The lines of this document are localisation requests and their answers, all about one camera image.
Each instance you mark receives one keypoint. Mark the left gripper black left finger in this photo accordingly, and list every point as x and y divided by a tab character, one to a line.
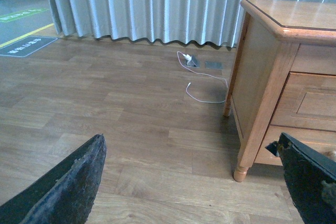
66	193

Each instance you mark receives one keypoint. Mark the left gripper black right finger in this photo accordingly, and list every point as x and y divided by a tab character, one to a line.
309	177

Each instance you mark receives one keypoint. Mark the white floor charger plug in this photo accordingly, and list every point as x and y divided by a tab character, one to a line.
188	58

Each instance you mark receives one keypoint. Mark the wooden nightstand cabinet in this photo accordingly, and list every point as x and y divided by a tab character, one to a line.
277	38

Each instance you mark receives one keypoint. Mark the grey floor cover plate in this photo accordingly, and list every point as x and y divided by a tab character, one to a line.
213	65

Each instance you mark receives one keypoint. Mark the grey floor sign sticker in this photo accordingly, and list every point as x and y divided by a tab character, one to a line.
26	46

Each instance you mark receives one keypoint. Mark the grey floor socket box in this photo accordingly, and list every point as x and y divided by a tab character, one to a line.
193	63

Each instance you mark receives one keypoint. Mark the green floor sticker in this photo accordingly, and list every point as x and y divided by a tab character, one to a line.
21	14

